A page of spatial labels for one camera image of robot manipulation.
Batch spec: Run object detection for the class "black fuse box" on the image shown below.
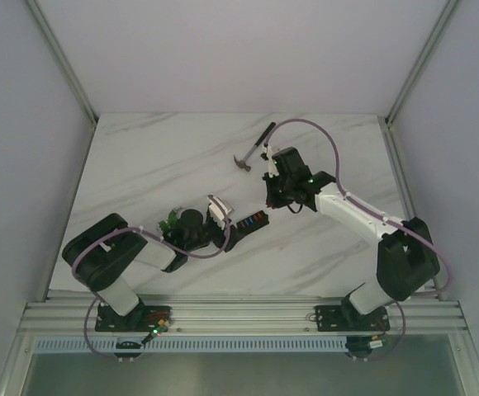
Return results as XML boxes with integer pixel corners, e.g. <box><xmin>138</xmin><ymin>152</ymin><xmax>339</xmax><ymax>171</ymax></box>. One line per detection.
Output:
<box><xmin>236</xmin><ymin>210</ymin><xmax>269</xmax><ymax>237</ymax></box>

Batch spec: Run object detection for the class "left aluminium frame post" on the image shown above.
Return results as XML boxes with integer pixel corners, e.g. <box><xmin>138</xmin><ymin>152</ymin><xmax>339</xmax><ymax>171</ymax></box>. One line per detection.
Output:
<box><xmin>26</xmin><ymin>0</ymin><xmax>99</xmax><ymax>127</ymax></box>

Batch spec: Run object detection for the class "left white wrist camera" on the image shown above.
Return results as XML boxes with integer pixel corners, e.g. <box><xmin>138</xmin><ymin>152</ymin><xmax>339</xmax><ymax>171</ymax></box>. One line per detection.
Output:
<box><xmin>208</xmin><ymin>196</ymin><xmax>234</xmax><ymax>230</ymax></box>

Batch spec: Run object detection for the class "aluminium rail base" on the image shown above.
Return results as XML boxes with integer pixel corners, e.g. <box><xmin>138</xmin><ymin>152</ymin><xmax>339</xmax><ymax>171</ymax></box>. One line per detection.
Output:
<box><xmin>18</xmin><ymin>292</ymin><xmax>468</xmax><ymax>336</ymax></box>

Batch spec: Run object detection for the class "right aluminium frame post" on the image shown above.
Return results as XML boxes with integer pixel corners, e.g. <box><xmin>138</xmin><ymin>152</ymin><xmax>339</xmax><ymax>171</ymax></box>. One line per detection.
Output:
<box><xmin>385</xmin><ymin>0</ymin><xmax>462</xmax><ymax>127</ymax></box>

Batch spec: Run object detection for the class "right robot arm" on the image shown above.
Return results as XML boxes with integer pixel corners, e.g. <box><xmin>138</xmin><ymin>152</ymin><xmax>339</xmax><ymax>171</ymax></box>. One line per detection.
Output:
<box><xmin>262</xmin><ymin>144</ymin><xmax>440</xmax><ymax>331</ymax></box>

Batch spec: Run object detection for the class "white slotted cable duct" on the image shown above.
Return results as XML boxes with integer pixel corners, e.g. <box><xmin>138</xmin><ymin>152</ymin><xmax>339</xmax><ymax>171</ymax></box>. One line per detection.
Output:
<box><xmin>34</xmin><ymin>335</ymin><xmax>351</xmax><ymax>354</ymax></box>

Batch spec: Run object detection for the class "green plastic tap fitting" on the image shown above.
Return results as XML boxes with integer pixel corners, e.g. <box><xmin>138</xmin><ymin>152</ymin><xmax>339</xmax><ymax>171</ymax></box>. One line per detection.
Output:
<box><xmin>157</xmin><ymin>207</ymin><xmax>183</xmax><ymax>235</ymax></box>

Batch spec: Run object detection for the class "claw hammer black handle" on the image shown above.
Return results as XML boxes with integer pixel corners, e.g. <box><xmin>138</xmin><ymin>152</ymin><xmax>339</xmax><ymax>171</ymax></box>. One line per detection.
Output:
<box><xmin>232</xmin><ymin>121</ymin><xmax>277</xmax><ymax>171</ymax></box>

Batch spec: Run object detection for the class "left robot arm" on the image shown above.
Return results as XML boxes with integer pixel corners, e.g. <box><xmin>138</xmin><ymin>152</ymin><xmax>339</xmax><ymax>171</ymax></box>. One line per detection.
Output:
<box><xmin>62</xmin><ymin>204</ymin><xmax>245</xmax><ymax>332</ymax></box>

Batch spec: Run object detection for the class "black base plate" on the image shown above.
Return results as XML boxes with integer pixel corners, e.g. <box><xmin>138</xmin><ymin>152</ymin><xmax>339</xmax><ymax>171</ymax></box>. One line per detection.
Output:
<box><xmin>312</xmin><ymin>305</ymin><xmax>391</xmax><ymax>332</ymax></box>
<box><xmin>95</xmin><ymin>305</ymin><xmax>171</xmax><ymax>332</ymax></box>

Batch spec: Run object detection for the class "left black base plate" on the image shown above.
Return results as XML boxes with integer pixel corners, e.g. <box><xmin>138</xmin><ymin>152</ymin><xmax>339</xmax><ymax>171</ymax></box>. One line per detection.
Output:
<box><xmin>95</xmin><ymin>305</ymin><xmax>171</xmax><ymax>332</ymax></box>

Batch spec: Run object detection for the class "aluminium frame post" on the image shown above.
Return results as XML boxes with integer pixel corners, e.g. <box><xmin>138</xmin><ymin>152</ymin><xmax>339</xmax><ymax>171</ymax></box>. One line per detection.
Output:
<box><xmin>26</xmin><ymin>0</ymin><xmax>99</xmax><ymax>127</ymax></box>
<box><xmin>385</xmin><ymin>0</ymin><xmax>462</xmax><ymax>127</ymax></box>

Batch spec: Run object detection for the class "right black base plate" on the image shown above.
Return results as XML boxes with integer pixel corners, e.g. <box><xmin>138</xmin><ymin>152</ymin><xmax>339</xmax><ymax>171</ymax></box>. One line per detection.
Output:
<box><xmin>312</xmin><ymin>305</ymin><xmax>391</xmax><ymax>332</ymax></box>

